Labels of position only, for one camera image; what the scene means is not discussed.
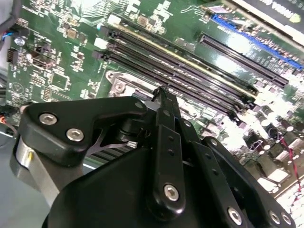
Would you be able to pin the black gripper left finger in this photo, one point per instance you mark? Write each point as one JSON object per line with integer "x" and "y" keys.
{"x": 71, "y": 114}

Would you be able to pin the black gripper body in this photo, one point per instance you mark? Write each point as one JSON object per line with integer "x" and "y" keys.
{"x": 107, "y": 194}

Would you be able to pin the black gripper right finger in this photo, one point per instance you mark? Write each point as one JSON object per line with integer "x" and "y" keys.
{"x": 209, "y": 166}

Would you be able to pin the metal socket cover frame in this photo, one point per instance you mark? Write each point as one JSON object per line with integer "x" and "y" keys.
{"x": 140, "y": 93}

